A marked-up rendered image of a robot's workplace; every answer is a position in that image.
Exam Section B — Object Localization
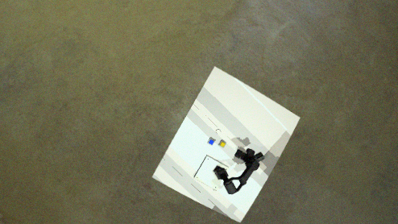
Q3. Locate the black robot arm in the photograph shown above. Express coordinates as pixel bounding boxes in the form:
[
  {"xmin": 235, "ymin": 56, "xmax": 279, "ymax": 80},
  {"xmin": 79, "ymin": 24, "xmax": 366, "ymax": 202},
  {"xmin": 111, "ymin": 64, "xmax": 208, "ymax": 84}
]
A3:
[{"xmin": 214, "ymin": 148, "xmax": 265, "ymax": 194}]

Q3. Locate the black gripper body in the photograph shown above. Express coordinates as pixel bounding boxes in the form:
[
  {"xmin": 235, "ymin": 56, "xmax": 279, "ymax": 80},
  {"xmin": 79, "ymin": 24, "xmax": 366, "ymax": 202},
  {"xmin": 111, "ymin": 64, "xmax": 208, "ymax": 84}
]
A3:
[{"xmin": 234, "ymin": 149, "xmax": 248, "ymax": 163}]

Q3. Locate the blue button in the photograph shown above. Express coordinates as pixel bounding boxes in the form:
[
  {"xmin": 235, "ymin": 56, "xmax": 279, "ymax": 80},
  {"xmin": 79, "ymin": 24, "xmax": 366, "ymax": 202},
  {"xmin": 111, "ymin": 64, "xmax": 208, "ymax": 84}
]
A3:
[{"xmin": 208, "ymin": 138, "xmax": 215, "ymax": 146}]

